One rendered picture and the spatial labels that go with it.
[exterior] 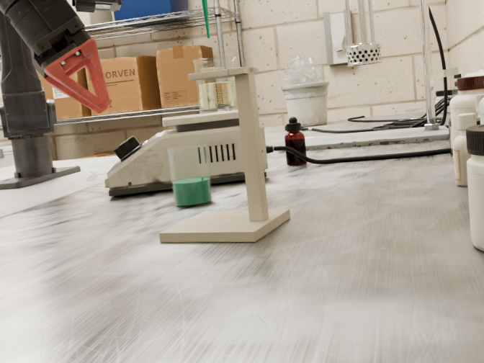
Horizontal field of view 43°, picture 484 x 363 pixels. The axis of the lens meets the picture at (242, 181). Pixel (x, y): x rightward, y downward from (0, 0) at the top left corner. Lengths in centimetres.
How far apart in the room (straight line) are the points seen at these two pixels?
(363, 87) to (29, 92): 233
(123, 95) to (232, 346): 288
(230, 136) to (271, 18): 253
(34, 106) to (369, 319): 85
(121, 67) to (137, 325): 284
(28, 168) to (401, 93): 237
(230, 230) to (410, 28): 279
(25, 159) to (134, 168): 38
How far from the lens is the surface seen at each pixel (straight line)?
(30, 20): 78
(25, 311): 37
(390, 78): 319
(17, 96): 107
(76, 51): 76
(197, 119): 76
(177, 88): 301
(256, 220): 48
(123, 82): 312
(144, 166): 75
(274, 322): 29
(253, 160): 47
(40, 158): 110
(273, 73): 325
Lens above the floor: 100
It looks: 8 degrees down
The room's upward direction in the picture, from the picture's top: 6 degrees counter-clockwise
